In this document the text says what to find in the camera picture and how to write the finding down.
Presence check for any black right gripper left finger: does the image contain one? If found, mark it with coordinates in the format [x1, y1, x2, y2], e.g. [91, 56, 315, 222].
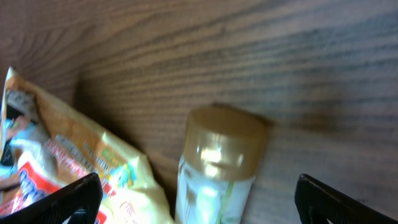
[1, 173, 103, 224]

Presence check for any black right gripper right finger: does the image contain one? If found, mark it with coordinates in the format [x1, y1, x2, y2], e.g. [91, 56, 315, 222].
[294, 174, 397, 224]

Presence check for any yellow snack bag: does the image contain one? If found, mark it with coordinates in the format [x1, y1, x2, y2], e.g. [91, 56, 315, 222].
[1, 68, 173, 224]

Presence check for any white tube with gold cap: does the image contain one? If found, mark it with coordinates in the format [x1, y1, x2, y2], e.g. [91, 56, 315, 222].
[175, 105, 269, 224]

